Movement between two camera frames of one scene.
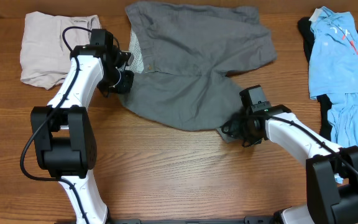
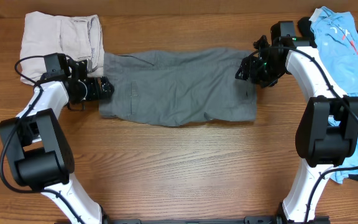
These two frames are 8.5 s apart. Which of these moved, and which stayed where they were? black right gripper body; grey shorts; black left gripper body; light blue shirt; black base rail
Moved: grey shorts; black right gripper body; black left gripper body
Stayed: light blue shirt; black base rail
